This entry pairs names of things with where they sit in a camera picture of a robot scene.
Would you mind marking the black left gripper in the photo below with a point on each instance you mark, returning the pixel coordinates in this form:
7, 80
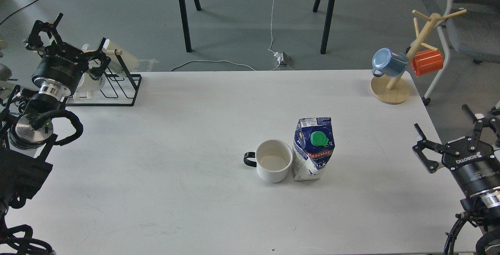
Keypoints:
58, 71

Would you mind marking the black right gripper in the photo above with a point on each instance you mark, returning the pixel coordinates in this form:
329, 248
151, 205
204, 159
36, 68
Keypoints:
471, 162

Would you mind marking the blue white milk carton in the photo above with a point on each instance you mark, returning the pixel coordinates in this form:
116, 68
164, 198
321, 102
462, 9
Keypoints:
313, 146

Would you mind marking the white mug black handle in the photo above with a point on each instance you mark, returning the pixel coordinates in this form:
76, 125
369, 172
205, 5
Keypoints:
272, 160

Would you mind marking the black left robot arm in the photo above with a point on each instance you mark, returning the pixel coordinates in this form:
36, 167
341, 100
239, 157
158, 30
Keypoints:
32, 122

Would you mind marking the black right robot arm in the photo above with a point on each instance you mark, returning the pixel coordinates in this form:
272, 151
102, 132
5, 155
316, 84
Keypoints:
481, 211

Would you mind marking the orange plastic cup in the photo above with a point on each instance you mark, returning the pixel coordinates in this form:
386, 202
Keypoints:
427, 61

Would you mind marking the blue plastic cup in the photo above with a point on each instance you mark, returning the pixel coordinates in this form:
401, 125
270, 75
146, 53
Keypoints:
389, 63

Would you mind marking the white mug on rack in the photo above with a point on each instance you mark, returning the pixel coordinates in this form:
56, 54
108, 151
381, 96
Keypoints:
87, 86

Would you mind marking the cream mug on rack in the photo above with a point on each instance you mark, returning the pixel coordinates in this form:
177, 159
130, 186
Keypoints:
130, 61

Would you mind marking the wooden mug tree stand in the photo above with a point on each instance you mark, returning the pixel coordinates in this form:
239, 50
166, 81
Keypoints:
396, 90

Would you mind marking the grey office chair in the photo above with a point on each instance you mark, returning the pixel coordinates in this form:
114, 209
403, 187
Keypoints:
475, 34

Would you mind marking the white power plug adapter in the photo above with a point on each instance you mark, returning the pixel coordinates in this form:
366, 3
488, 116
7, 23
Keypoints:
282, 59

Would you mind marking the black table leg right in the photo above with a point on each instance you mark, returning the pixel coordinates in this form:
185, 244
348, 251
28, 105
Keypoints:
327, 23

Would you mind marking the black wire dish rack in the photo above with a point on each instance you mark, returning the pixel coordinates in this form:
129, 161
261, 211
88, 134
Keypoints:
117, 91

